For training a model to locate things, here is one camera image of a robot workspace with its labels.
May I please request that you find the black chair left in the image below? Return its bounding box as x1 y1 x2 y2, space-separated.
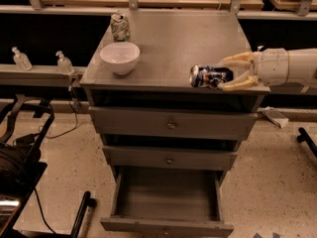
0 94 54 238

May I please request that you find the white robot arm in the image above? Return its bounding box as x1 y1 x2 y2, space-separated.
218 49 317 91

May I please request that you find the white ceramic bowl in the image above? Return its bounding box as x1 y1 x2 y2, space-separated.
100 42 140 74

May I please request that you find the black cable on floor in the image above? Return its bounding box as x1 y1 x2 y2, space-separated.
38 79 82 141

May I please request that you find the black bar bottom left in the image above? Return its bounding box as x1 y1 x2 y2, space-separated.
70 191 96 238

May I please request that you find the crushed blue pepsi can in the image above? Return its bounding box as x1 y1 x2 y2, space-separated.
189 64 234 89

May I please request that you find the grey wooden drawer cabinet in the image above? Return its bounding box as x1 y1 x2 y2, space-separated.
79 9 271 238

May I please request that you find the clear pump bottle near cabinet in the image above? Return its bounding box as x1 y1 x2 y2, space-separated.
55 51 74 75

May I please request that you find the grey top drawer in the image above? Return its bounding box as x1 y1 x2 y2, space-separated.
88 106 257 141

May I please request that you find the small pump bottle right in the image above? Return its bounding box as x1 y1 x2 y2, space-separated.
257 46 264 52

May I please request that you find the grey middle drawer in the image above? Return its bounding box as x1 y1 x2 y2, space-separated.
103 145 237 171

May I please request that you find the clear pump bottle far left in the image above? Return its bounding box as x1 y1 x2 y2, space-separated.
12 47 32 70

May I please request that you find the white paper packet on floor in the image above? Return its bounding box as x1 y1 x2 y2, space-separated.
261 107 289 128

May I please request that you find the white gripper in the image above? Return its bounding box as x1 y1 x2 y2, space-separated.
218 49 289 91

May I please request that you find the crushed green white can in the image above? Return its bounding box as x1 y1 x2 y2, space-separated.
110 13 131 42

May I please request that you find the brass top drawer knob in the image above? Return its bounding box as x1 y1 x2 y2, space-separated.
167 120 176 130

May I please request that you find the grey open bottom drawer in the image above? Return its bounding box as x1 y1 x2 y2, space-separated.
101 167 234 238

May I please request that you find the black caster leg right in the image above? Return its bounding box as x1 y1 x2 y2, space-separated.
297 127 317 158

